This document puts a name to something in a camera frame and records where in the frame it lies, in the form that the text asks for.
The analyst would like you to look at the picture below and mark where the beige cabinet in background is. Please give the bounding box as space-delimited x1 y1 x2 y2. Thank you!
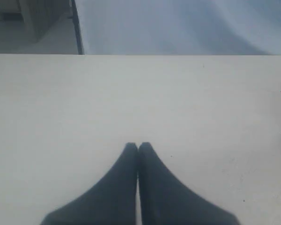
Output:
0 0 71 42

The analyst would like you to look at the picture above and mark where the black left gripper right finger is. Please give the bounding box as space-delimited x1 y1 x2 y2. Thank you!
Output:
138 142 239 225

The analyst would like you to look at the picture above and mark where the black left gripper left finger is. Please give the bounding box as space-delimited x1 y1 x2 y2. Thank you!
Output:
42 142 138 225

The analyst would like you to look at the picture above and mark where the black backdrop stand pole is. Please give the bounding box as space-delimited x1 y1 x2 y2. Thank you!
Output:
71 0 84 55

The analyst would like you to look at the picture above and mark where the white backdrop cloth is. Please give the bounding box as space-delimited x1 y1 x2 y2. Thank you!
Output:
73 0 281 55

